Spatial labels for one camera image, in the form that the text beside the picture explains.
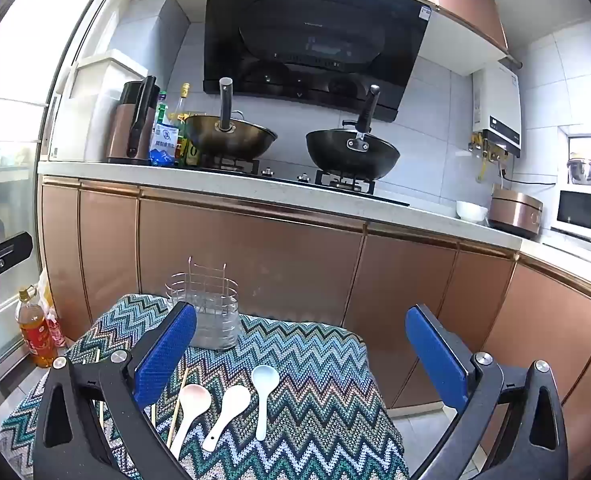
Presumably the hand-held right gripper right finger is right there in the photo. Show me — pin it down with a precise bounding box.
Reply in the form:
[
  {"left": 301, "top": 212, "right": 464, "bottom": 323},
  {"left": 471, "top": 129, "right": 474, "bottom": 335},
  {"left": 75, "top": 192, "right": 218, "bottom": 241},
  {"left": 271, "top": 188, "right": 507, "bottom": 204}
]
[{"left": 405, "top": 303, "right": 569, "bottom": 480}]

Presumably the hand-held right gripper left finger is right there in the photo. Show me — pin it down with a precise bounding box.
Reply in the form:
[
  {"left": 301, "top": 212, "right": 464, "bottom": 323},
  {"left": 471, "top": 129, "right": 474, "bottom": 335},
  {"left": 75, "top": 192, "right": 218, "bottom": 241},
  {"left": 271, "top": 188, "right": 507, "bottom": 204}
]
[{"left": 32, "top": 301, "right": 198, "bottom": 480}]

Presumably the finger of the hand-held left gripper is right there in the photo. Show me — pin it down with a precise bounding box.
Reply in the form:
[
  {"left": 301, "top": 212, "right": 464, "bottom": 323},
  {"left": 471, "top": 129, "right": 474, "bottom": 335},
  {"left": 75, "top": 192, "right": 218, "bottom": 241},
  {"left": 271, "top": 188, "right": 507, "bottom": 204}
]
[{"left": 0, "top": 231, "right": 34, "bottom": 318}]

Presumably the white ceramic spoon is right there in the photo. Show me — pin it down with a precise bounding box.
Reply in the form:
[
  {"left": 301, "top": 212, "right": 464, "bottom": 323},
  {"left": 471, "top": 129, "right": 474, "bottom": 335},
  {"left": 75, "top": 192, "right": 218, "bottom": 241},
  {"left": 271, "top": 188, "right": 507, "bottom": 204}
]
[{"left": 202, "top": 385, "right": 252, "bottom": 453}]

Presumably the light blue ceramic spoon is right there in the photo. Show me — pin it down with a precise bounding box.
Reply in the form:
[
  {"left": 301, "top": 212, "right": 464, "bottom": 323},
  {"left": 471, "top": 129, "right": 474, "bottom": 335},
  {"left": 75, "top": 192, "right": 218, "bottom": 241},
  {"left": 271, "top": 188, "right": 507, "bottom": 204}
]
[{"left": 250, "top": 365, "right": 281, "bottom": 442}]

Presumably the large amber oil bottle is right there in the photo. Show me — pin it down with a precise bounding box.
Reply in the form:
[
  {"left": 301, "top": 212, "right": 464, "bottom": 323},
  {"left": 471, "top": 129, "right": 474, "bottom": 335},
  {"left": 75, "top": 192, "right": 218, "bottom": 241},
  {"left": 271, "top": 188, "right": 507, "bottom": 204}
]
[{"left": 16, "top": 285, "right": 59, "bottom": 370}]

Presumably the red white packet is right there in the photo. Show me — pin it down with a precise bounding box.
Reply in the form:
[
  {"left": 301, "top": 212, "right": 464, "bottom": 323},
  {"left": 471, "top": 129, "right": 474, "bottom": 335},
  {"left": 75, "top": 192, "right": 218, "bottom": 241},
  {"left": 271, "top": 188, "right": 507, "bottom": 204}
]
[{"left": 46, "top": 307, "right": 67, "bottom": 348}]

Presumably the zigzag knitted cloth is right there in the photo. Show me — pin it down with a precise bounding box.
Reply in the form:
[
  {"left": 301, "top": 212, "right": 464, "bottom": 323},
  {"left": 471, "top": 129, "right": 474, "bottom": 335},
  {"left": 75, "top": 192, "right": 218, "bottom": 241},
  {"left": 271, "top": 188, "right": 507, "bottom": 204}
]
[{"left": 0, "top": 292, "right": 411, "bottom": 480}]

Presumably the glass sliding door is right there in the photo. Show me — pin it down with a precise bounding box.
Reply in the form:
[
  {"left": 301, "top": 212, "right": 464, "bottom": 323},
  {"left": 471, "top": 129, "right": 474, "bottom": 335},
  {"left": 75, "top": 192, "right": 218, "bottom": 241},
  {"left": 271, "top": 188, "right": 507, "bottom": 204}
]
[{"left": 0, "top": 0, "right": 131, "bottom": 386}]

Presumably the white bowl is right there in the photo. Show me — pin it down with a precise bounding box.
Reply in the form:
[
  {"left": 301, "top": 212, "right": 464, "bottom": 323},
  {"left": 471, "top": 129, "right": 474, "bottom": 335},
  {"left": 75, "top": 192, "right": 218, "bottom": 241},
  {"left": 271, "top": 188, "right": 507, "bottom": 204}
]
[{"left": 455, "top": 200, "right": 489, "bottom": 225}]

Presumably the copper lower kitchen cabinet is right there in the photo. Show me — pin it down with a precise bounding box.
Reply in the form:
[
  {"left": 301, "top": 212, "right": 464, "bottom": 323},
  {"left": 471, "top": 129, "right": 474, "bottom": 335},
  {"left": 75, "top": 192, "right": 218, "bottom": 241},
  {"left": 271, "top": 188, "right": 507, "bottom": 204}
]
[{"left": 40, "top": 175, "right": 591, "bottom": 461}]

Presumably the white box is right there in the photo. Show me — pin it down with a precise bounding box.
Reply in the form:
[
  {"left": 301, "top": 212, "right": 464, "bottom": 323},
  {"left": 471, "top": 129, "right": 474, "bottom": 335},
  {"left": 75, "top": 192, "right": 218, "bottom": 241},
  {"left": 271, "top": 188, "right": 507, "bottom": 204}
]
[{"left": 50, "top": 50, "right": 144, "bottom": 161}]

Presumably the brown rice cooker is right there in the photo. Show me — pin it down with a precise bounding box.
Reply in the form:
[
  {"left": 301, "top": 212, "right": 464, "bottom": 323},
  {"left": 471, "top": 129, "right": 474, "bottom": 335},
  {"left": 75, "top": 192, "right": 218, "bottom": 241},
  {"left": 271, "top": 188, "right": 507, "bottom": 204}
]
[{"left": 488, "top": 183, "right": 545, "bottom": 238}]

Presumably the brown electric kettle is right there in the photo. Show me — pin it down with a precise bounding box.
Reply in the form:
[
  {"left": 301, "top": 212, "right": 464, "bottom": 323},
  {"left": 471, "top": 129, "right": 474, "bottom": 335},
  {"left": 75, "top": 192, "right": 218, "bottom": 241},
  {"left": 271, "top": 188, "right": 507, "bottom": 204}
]
[{"left": 108, "top": 76, "right": 159, "bottom": 163}]

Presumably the blue white salt bag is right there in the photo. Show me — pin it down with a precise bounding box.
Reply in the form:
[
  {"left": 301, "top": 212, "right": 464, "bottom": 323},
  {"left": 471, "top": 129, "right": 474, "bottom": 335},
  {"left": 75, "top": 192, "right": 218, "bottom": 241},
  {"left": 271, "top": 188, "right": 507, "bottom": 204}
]
[{"left": 149, "top": 122, "right": 181, "bottom": 167}]

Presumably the dark labelled bottle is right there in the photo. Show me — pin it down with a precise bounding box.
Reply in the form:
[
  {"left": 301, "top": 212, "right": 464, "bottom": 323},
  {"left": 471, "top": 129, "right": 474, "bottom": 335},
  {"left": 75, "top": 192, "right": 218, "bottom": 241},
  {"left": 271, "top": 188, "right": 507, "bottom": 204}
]
[{"left": 182, "top": 130, "right": 200, "bottom": 168}]

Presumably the white microwave oven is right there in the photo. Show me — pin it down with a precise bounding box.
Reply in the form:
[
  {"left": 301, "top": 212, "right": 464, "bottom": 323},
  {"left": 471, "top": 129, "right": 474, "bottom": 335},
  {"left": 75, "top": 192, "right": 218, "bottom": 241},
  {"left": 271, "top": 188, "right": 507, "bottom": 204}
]
[{"left": 550, "top": 186, "right": 591, "bottom": 243}]

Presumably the black gas stove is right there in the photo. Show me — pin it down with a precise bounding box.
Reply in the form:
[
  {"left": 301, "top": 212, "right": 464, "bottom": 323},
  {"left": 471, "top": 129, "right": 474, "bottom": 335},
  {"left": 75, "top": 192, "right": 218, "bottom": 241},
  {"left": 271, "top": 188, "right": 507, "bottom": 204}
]
[{"left": 196, "top": 157, "right": 411, "bottom": 207}]

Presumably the black wok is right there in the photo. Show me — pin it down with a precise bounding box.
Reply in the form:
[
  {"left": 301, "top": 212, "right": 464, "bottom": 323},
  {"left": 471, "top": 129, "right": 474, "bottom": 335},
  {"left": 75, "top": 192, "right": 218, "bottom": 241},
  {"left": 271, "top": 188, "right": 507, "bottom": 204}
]
[{"left": 305, "top": 85, "right": 401, "bottom": 181}]

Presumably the golden wok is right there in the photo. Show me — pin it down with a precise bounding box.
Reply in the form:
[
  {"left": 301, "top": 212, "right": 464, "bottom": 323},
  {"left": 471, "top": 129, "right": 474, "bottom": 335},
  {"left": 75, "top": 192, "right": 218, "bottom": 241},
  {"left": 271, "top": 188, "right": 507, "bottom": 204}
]
[{"left": 183, "top": 77, "right": 279, "bottom": 161}]

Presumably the yellow cap oil bottle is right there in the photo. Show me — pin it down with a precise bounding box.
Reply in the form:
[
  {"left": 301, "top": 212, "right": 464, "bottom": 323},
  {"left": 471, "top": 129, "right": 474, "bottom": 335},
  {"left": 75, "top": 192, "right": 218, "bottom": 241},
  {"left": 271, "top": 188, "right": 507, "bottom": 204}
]
[{"left": 176, "top": 82, "right": 194, "bottom": 133}]

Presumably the steel pot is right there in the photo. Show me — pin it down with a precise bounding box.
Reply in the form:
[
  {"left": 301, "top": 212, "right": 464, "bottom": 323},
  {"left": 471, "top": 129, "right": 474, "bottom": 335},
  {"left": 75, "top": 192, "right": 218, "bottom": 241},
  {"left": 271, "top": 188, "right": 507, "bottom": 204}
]
[{"left": 566, "top": 152, "right": 591, "bottom": 188}]

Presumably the white water heater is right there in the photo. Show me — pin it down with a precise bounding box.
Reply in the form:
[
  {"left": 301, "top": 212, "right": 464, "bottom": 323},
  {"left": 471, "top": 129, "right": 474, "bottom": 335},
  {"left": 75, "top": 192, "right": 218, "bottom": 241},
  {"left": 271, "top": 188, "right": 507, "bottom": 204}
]
[{"left": 470, "top": 60, "right": 522, "bottom": 156}]

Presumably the black range hood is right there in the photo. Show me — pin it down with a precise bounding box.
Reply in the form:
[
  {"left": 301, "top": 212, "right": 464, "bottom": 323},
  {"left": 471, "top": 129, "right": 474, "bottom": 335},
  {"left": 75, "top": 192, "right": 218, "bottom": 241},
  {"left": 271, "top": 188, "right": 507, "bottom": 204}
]
[{"left": 203, "top": 0, "right": 433, "bottom": 123}]

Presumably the black power cord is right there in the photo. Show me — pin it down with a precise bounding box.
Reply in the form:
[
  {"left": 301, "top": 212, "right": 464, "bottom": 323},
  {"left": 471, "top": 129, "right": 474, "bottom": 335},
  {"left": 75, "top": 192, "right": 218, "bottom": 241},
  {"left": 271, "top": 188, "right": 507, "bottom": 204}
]
[{"left": 498, "top": 157, "right": 559, "bottom": 187}]

